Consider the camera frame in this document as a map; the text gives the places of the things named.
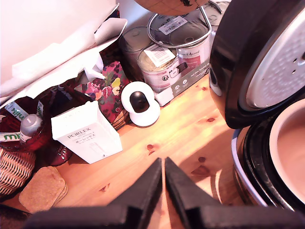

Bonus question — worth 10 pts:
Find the black rice cooker lid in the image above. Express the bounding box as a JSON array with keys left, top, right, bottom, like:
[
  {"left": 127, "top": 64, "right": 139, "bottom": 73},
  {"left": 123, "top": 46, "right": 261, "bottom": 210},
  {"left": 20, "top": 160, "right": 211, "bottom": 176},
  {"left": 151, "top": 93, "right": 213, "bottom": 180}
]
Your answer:
[{"left": 209, "top": 0, "right": 305, "bottom": 130}]

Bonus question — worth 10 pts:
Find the black Philips rice cooker body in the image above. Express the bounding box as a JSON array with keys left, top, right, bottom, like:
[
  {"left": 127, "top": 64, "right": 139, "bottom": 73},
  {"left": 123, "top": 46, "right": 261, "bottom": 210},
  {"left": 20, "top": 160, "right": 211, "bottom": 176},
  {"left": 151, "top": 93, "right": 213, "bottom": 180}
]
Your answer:
[{"left": 230, "top": 112, "right": 305, "bottom": 213}]

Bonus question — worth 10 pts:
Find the white Porlex box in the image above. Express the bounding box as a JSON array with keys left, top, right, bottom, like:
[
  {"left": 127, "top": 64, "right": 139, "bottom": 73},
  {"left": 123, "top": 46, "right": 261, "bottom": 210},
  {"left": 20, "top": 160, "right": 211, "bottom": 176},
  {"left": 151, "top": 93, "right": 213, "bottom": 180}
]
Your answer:
[{"left": 51, "top": 100, "right": 123, "bottom": 165}]

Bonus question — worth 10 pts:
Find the cork coaster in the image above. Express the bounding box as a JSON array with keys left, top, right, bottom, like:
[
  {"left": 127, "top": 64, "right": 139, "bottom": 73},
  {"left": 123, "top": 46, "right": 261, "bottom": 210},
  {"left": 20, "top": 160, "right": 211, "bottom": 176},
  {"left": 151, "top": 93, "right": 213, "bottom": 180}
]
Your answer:
[
  {"left": 53, "top": 167, "right": 69, "bottom": 207},
  {"left": 18, "top": 166, "right": 66, "bottom": 214}
]

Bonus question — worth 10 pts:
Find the red glass bowl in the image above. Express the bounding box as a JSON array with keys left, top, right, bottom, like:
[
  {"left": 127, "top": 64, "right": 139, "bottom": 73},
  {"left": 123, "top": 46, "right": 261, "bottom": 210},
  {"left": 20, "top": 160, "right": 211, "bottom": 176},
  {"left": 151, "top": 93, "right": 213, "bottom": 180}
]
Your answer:
[{"left": 0, "top": 94, "right": 75, "bottom": 167}]

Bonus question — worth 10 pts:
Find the grey cardboard can wrap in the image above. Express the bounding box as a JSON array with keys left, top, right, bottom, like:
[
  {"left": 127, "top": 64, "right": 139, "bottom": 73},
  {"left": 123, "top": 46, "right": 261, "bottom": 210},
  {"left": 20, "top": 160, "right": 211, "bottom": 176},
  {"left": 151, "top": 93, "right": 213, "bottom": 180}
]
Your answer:
[{"left": 154, "top": 59, "right": 212, "bottom": 107}]

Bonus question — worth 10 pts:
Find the floral magenta pouch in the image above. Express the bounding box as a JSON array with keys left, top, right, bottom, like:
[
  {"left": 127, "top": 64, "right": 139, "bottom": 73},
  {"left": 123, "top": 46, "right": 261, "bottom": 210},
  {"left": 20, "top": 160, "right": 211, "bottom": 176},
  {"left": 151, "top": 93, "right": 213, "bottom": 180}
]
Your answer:
[{"left": 75, "top": 60, "right": 131, "bottom": 130}]

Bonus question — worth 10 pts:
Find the pale inner cooking pot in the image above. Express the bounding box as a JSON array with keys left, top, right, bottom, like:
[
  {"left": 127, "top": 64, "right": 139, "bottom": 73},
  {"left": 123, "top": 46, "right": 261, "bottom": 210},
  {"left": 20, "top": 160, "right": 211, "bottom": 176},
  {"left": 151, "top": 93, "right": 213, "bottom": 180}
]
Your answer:
[{"left": 269, "top": 98, "right": 305, "bottom": 206}]

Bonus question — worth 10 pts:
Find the tin can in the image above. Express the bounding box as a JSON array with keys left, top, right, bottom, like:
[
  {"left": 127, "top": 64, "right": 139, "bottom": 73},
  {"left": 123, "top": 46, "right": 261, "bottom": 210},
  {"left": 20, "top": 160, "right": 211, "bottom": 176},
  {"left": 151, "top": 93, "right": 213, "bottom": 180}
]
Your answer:
[
  {"left": 169, "top": 21, "right": 212, "bottom": 72},
  {"left": 118, "top": 26, "right": 153, "bottom": 81},
  {"left": 137, "top": 44, "right": 181, "bottom": 94},
  {"left": 148, "top": 12, "right": 193, "bottom": 46}
]

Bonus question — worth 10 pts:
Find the navy patterned bag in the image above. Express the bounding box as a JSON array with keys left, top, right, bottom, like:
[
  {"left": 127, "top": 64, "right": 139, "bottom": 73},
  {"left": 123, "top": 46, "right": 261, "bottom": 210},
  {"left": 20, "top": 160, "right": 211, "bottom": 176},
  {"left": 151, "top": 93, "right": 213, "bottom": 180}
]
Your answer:
[{"left": 47, "top": 80, "right": 94, "bottom": 118}]

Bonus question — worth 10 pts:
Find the grey capped small bottle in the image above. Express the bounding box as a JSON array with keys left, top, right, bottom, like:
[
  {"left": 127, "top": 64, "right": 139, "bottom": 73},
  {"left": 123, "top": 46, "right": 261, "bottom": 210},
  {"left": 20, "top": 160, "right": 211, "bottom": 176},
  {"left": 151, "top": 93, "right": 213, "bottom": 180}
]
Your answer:
[{"left": 19, "top": 114, "right": 44, "bottom": 144}]

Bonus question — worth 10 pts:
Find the woven wicker basket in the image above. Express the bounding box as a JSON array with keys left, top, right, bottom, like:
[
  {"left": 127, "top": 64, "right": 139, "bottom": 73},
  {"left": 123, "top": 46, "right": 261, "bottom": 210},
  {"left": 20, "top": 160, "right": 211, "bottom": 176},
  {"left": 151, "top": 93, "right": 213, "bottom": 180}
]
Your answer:
[{"left": 0, "top": 147, "right": 37, "bottom": 197}]

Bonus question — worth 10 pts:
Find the green milk sachet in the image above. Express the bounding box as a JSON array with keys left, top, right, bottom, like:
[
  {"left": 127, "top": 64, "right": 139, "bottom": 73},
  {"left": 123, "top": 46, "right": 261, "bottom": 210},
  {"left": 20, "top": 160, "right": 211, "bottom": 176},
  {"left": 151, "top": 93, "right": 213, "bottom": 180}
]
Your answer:
[
  {"left": 4, "top": 101, "right": 26, "bottom": 123},
  {"left": 0, "top": 132, "right": 22, "bottom": 143}
]

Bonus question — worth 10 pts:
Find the white paper bag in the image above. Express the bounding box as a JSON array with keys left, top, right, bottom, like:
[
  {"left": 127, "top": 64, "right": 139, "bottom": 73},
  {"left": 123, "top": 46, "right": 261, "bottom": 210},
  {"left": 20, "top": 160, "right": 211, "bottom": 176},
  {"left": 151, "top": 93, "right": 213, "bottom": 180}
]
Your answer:
[{"left": 0, "top": 2, "right": 128, "bottom": 104}]

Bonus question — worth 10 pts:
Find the tan globe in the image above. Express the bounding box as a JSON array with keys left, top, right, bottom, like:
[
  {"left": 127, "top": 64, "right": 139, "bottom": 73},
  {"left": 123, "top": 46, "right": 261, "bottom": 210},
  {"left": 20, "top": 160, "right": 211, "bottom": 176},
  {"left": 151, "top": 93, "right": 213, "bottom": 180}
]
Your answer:
[{"left": 133, "top": 0, "right": 211, "bottom": 17}]

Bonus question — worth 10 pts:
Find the white round security camera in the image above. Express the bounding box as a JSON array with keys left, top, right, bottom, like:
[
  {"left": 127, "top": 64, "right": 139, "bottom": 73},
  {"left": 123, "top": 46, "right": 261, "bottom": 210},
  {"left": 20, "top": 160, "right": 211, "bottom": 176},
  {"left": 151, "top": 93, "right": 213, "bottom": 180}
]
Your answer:
[{"left": 121, "top": 81, "right": 161, "bottom": 127}]

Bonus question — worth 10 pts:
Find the metal globe stand ring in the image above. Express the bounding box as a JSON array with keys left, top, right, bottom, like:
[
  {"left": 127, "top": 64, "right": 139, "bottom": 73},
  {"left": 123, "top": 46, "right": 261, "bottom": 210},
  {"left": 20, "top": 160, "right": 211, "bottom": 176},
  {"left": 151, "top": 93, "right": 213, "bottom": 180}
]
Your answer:
[{"left": 147, "top": 5, "right": 213, "bottom": 49}]

